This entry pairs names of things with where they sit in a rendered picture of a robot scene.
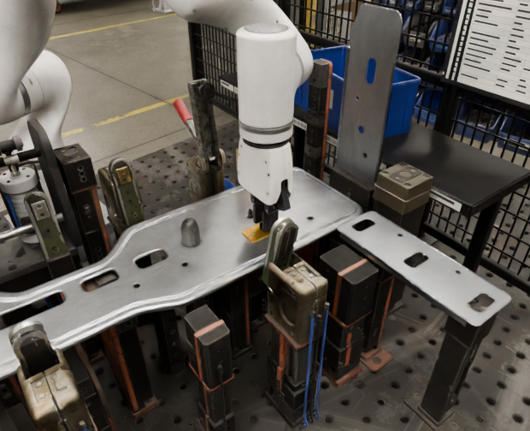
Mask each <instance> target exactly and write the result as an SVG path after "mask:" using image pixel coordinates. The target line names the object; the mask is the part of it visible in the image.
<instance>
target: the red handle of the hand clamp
mask: <svg viewBox="0 0 530 431"><path fill-rule="evenodd" d="M174 107H175V109H176V111H177V113H178V114H179V116H180V118H181V120H182V121H183V123H184V124H185V125H186V127H187V128H188V130H189V132H190V134H191V136H192V137H193V139H194V140H195V142H196V144H197V137H196V132H195V127H194V121H193V118H192V116H191V114H190V112H189V110H188V109H187V107H186V105H185V104H184V102H183V100H182V99H176V100H175V101H174ZM206 151H207V156H208V161H209V164H211V163H213V162H214V161H215V155H213V154H212V152H211V150H210V148H206Z"/></svg>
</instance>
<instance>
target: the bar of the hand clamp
mask: <svg viewBox="0 0 530 431"><path fill-rule="evenodd" d="M187 86H188V92H189V97H190V102H191V111H192V116H193V121H194V127H195V132H196V137H197V147H198V152H199V155H201V156H202V157H203V158H204V161H205V164H206V170H205V171H209V161H208V156H207V151H206V148H209V147H211V152H212V154H213V155H215V161H214V162H213V164H214V165H215V166H217V167H221V156H220V151H219V145H218V138H217V132H216V126H215V115H214V110H213V104H212V98H213V97H214V95H215V87H214V86H213V85H212V84H210V83H209V80H206V79H200V80H194V81H189V82H187Z"/></svg>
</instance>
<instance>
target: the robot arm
mask: <svg viewBox="0 0 530 431"><path fill-rule="evenodd" d="M164 2H165V3H166V4H167V5H168V6H169V8H170V9H171V10H172V11H173V12H174V13H175V14H176V15H177V16H179V17H180V18H181V19H183V20H185V21H189V22H193V23H202V24H208V25H211V26H215V27H219V28H222V29H224V30H226V31H228V32H230V33H232V34H234V35H235V36H236V43H237V69H238V122H239V134H240V140H239V145H238V182H239V184H240V185H241V186H242V187H244V188H245V189H246V190H247V191H248V192H250V200H251V202H252V203H253V222H254V223H258V222H261V221H262V230H263V231H268V230H269V229H271V228H272V226H273V225H274V223H275V222H276V221H277V220H279V210H281V211H286V210H289V209H290V208H291V205H290V201H289V197H290V196H291V194H292V177H293V176H292V151H291V145H290V143H289V140H290V137H291V136H292V132H293V112H294V97H295V93H296V90H297V88H298V87H299V86H300V85H302V84H303V83H304V82H305V81H306V80H307V79H308V78H309V76H310V75H311V73H312V70H313V66H314V62H313V57H312V54H311V51H310V49H309V47H308V45H307V44H306V42H305V40H304V39H303V37H302V36H301V34H300V33H299V31H298V30H297V29H296V28H295V27H294V25H293V24H292V22H291V21H290V20H289V19H288V17H287V16H286V15H285V13H284V12H283V11H282V10H281V9H280V7H279V6H278V5H277V4H276V3H275V2H274V1H273V0H164ZM55 13H56V0H0V126H1V125H4V124H8V123H10V122H12V121H15V120H18V119H20V120H19V122H18V123H17V125H16V126H15V128H14V130H13V132H12V133H11V134H10V136H9V139H12V136H15V135H17V136H18V137H19V138H20V139H22V141H23V143H24V146H23V147H22V148H23V151H28V150H31V149H34V146H33V143H32V139H31V136H30V133H29V131H28V127H27V121H29V120H32V119H37V120H38V121H39V123H40V124H41V125H42V127H43V128H44V130H45V131H46V133H47V135H48V137H49V140H50V143H51V145H52V148H53V150H54V149H56V148H61V147H64V145H63V142H62V135H61V130H62V123H63V121H64V118H65V116H66V113H67V110H68V106H69V102H70V98H71V93H72V82H71V78H70V74H69V72H68V69H67V67H66V66H65V64H64V63H63V61H62V60H61V59H60V58H59V57H58V56H56V55H55V54H53V53H51V52H49V51H47V50H44V48H45V46H46V45H47V43H48V41H49V38H50V34H51V30H52V27H53V22H54V18H55ZM23 151H17V150H14V151H13V152H11V153H12V154H15V153H19V152H23Z"/></svg>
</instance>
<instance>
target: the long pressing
mask: <svg viewBox="0 0 530 431"><path fill-rule="evenodd" d="M292 176H293V177H292V192H291V196H290V197H289V201H290V205H291V208H290V209H289V210H286V211H281V210H279V217H280V218H281V217H283V216H289V217H290V218H291V219H292V220H293V221H294V222H295V223H296V224H297V225H298V227H299V229H298V231H297V239H296V241H295V242H294V249H293V252H296V251H299V250H301V249H303V248H304V247H306V246H308V245H311V244H313V243H315V242H316V241H318V240H320V239H323V238H325V237H327V236H329V235H331V234H333V233H336V232H337V231H338V229H337V228H338V226H339V225H342V224H344V223H346V222H348V221H350V220H352V219H354V218H356V217H358V216H360V215H362V213H363V211H362V207H361V206H360V205H359V204H358V203H356V202H355V201H353V200H351V199H350V198H348V197H346V196H345V195H344V194H342V193H341V192H338V191H337V190H335V189H334V188H332V187H330V186H329V185H328V184H326V183H324V182H323V181H321V180H319V179H317V178H316V177H314V175H312V174H310V173H308V172H306V171H304V170H303V169H301V168H299V167H292ZM249 209H252V215H253V203H252V202H251V200H250V192H248V191H247V190H246V189H245V188H244V187H242V186H241V185H240V186H235V187H234V188H231V189H228V190H226V191H224V192H220V193H217V194H215V195H213V196H210V197H207V198H204V199H201V200H199V201H197V202H194V203H192V204H188V205H186V206H183V207H180V208H178V209H176V210H172V211H169V212H167V213H165V214H162V215H159V216H156V217H153V218H151V219H149V220H146V221H142V222H140V223H138V224H135V225H133V226H131V227H129V228H128V229H126V230H125V231H124V232H123V233H122V234H121V236H120V237H119V238H118V240H117V241H116V243H115V245H114V247H113V248H112V250H111V251H110V253H109V254H108V255H107V256H106V257H105V258H104V259H102V260H100V261H99V262H96V263H93V264H91V265H89V266H86V267H84V268H82V269H78V270H76V271H74V272H72V273H69V274H67V275H64V276H61V277H59V278H56V279H54V280H51V281H48V282H46V283H44V284H42V285H39V286H36V287H34V288H31V289H28V290H25V291H23V292H0V316H4V315H6V314H8V313H10V312H12V311H15V310H18V309H20V308H22V307H25V306H27V305H29V304H32V303H35V302H37V301H39V300H41V299H43V298H47V297H49V296H51V295H53V294H56V293H61V294H62V295H63V297H64V298H65V301H64V303H62V304H60V305H57V306H56V307H54V308H51V309H49V310H46V311H44V312H42V313H39V314H37V315H35V316H32V317H30V318H27V319H26V320H24V321H21V322H18V323H16V324H14V325H12V326H9V327H7V328H4V329H2V330H0V381H2V380H4V379H6V378H8V377H10V376H12V375H15V374H17V373H16V370H17V367H18V366H19V365H20V362H19V360H18V358H17V357H16V355H15V354H14V351H13V349H12V346H11V344H10V342H9V333H10V331H11V330H12V329H13V328H15V327H16V326H18V325H19V324H21V323H23V322H28V321H39V322H42V324H43V326H44V330H45V332H46V334H47V336H48V339H49V341H50V344H51V346H52V349H53V351H54V353H55V355H56V352H55V349H54V348H59V349H60V350H62V351H65V350H67V349H68V348H71V347H73V346H75V345H77V344H79V343H81V342H83V341H85V340H87V339H90V338H92V337H94V336H96V335H98V334H100V333H102V332H104V331H106V330H108V329H111V328H113V327H115V326H117V325H119V324H121V323H123V322H125V321H127V320H130V319H132V318H134V317H135V316H140V315H143V314H147V313H152V312H157V311H163V310H172V309H178V308H181V307H184V306H187V305H189V304H192V303H194V302H196V301H198V300H199V299H201V298H204V297H206V296H208V295H210V294H211V293H213V292H216V291H218V290H220V289H222V288H223V287H225V286H228V285H230V284H232V283H233V282H235V281H237V280H240V279H242V278H244V277H246V276H248V275H251V274H253V273H255V272H256V271H258V270H260V269H263V267H264V262H265V257H266V253H267V248H268V241H269V236H268V237H266V238H264V239H261V240H258V241H257V242H255V243H252V242H250V241H249V240H248V239H247V238H246V237H245V236H244V235H243V234H242V231H243V230H245V229H247V228H249V227H252V226H255V225H256V224H258V223H261V222H262V221H261V222H258V223H254V222H253V218H248V217H247V216H248V210H249ZM189 217H190V218H193V219H195V220H196V221H197V224H198V226H199V232H200V239H201V242H200V244H199V245H197V246H194V247H186V246H184V245H183V244H182V237H181V230H180V229H181V224H182V221H183V220H185V218H189ZM308 217H313V219H308ZM157 251H162V252H163V253H164V254H165V255H166V257H167V258H166V259H165V260H163V261H161V262H159V263H156V264H153V265H151V266H149V267H147V268H145V269H141V268H139V267H138V266H137V264H136V263H135V262H136V261H137V260H138V259H140V258H142V257H146V256H148V255H150V254H152V253H154V252H157ZM183 263H187V266H182V264H183ZM109 271H115V272H116V273H117V275H118V276H119V279H118V280H116V281H114V282H111V283H109V284H108V285H105V286H102V287H99V288H98V289H96V290H93V291H91V292H85V291H84V289H83V287H82V284H83V283H84V282H85V281H87V280H90V279H92V278H95V277H97V276H99V275H102V274H105V273H107V272H109ZM136 284H139V285H140V286H139V287H138V288H134V285H136Z"/></svg>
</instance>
